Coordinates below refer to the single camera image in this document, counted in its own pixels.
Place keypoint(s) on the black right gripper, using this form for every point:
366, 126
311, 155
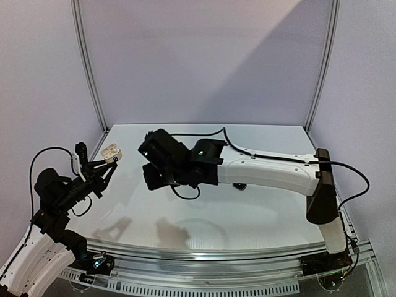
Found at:
151, 148

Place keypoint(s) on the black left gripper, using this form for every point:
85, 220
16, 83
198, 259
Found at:
94, 178

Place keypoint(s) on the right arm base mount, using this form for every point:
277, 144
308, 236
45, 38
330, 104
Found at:
324, 262

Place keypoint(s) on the perforated metal cable tray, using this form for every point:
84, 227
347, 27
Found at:
128, 286

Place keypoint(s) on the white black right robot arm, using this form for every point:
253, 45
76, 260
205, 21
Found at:
214, 162

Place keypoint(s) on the white earbud charging case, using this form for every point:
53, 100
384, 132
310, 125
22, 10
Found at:
111, 153

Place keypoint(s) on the aluminium frame post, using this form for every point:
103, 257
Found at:
87, 65
325, 61

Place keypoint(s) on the small black charging case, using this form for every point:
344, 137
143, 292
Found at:
240, 186

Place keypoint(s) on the front aluminium rail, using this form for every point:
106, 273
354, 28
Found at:
222, 267

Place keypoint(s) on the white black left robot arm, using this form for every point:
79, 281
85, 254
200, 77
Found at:
48, 247

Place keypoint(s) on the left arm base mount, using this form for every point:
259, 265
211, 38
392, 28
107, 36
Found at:
96, 264

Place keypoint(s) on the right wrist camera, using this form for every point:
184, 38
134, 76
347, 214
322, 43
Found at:
152, 135

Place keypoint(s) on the left aluminium frame post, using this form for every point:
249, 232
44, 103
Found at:
87, 65

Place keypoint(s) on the right aluminium frame post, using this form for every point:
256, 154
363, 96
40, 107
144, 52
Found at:
325, 61

